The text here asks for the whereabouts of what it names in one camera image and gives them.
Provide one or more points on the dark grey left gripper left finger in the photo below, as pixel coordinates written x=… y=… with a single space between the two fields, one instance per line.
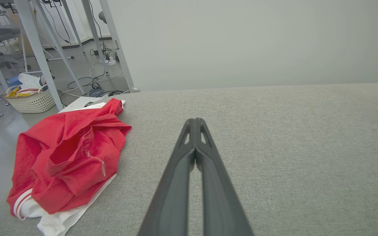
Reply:
x=172 y=196

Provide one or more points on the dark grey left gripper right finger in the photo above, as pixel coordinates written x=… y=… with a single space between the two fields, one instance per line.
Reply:
x=221 y=203

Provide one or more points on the red Bulls 23 jersey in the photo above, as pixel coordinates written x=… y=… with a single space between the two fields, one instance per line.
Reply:
x=77 y=157

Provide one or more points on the white power strip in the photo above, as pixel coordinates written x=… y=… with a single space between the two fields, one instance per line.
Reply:
x=111 y=61

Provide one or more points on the white table leg with foot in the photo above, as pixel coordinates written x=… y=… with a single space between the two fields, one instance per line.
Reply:
x=118 y=49

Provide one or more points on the white woven laundry basket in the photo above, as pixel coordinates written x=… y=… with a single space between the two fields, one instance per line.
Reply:
x=31 y=103

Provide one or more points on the thin white table leg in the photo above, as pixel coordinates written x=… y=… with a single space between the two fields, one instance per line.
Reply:
x=59 y=49
x=94 y=32
x=73 y=26

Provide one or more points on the white cloth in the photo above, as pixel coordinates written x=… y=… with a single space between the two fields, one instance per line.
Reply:
x=30 y=81

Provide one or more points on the yellow cloth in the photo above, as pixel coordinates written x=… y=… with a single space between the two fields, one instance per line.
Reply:
x=15 y=93

